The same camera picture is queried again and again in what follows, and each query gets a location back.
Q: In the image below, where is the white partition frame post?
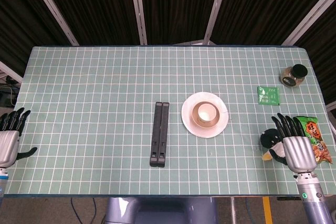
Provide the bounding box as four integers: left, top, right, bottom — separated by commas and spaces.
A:
25, 0, 80, 46
281, 0, 336, 46
128, 0, 148, 46
0, 60, 24, 84
203, 0, 232, 44

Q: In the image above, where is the yellow floor tape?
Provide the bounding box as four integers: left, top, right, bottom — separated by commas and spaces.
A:
262, 197, 272, 224

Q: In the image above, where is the robot torso base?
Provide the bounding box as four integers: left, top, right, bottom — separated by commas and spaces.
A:
104, 197, 219, 224

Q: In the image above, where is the glass jar with black lid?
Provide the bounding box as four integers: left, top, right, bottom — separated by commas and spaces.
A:
279, 63, 309, 88

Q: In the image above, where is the black folded laptop stand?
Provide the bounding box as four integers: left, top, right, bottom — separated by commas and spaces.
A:
149, 101, 170, 168

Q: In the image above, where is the white paper plate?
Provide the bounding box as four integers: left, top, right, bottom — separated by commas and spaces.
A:
181, 91, 229, 138

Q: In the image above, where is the green tea bag packet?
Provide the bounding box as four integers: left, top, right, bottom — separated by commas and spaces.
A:
257, 86, 280, 106

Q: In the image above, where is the paper cup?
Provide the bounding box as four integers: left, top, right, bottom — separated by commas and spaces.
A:
192, 101, 221, 129

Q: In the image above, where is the plush doll with black cap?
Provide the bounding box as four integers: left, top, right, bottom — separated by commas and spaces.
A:
259, 128, 287, 162

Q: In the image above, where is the green snack bag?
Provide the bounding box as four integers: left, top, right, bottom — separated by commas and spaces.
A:
292, 115, 332, 165

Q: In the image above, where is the green grid table mat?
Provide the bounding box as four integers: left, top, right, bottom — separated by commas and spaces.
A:
3, 46, 334, 196

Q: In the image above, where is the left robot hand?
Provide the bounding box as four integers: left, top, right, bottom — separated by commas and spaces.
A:
0, 107, 38, 168

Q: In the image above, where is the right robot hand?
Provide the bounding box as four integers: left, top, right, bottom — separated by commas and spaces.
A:
271, 113, 318, 174

